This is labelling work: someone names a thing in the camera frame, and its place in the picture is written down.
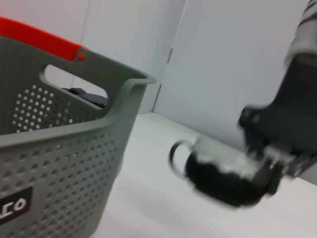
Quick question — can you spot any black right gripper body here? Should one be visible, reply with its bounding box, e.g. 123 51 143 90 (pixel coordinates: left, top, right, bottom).
239 53 317 152

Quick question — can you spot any orange basket handle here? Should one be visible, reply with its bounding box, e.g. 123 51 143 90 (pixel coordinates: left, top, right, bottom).
0 16 90 62

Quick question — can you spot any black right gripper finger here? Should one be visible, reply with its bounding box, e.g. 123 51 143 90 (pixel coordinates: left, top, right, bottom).
262 147 317 198
241 126 263 159

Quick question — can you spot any grey perforated storage basket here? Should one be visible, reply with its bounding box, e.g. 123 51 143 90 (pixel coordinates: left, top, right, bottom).
0 36 157 238

